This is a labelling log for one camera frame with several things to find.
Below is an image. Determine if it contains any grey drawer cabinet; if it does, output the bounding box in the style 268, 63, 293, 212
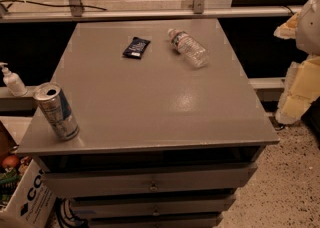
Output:
19, 19, 278, 228

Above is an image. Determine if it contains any red apple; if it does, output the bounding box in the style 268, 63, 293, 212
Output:
2, 155, 20, 169

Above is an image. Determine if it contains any dark blue snack packet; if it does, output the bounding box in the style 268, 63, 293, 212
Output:
123, 37, 150, 59

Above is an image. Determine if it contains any black cable under cabinet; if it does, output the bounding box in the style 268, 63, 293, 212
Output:
54, 197, 89, 228

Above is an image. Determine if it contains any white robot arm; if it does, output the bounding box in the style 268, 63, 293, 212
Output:
274, 0, 320, 125

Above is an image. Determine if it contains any white pump dispenser bottle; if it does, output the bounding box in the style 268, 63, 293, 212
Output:
0, 62, 27, 97

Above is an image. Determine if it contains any clear plastic water bottle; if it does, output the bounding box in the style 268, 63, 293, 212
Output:
168, 28, 210, 69

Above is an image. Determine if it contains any silver blue energy drink can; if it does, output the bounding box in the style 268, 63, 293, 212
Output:
33, 82, 79, 140

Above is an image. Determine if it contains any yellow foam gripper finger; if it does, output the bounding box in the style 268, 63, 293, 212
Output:
275, 55, 320, 125
273, 13, 299, 39

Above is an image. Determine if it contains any white cardboard box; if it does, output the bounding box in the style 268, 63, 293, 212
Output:
0, 115, 58, 228

